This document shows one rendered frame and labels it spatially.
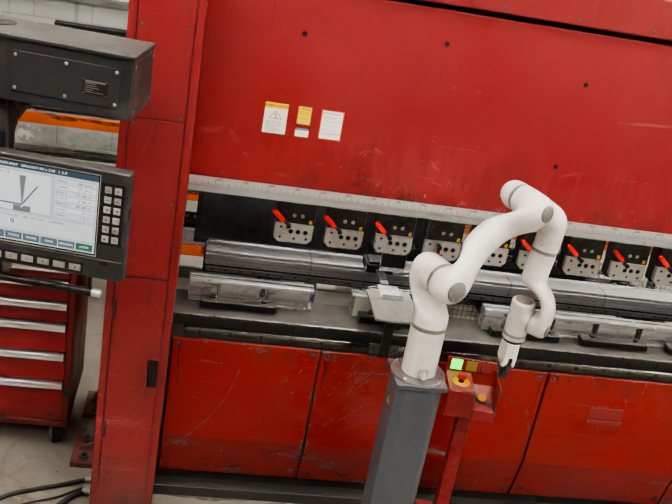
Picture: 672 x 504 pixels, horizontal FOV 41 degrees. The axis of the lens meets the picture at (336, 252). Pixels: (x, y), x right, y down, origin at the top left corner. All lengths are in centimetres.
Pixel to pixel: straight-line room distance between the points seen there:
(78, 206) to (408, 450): 138
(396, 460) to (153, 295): 107
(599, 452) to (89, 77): 271
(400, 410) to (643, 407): 140
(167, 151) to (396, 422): 122
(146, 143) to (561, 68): 155
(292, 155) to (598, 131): 119
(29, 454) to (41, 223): 157
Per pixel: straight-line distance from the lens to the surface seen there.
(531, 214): 299
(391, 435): 320
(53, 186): 287
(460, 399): 361
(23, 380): 410
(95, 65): 275
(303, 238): 356
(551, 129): 361
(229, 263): 389
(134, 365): 358
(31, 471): 416
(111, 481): 390
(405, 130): 347
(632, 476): 441
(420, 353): 307
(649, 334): 417
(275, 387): 374
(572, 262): 385
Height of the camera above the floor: 253
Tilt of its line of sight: 22 degrees down
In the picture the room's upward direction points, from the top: 10 degrees clockwise
